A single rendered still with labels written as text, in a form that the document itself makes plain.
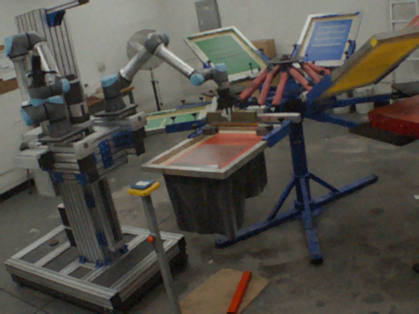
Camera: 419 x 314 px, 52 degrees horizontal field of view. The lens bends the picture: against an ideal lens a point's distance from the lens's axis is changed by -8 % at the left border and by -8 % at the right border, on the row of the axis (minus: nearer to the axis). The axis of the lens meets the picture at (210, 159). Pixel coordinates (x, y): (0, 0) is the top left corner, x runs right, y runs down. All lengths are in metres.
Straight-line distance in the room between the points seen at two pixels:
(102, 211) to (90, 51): 4.24
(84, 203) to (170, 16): 5.72
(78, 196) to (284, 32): 4.89
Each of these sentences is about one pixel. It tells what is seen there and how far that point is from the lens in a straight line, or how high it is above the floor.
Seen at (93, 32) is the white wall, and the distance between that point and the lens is 7.16.
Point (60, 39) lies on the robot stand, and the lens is 3.04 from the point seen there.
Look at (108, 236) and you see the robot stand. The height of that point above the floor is 0.45.
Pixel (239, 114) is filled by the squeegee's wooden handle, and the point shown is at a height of 1.12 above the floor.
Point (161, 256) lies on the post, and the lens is 2.65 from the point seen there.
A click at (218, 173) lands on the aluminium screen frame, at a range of 2.36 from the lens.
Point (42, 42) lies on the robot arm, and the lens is 2.68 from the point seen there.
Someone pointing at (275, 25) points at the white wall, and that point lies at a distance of 7.30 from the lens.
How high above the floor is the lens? 1.81
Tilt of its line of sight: 19 degrees down
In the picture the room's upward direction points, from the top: 11 degrees counter-clockwise
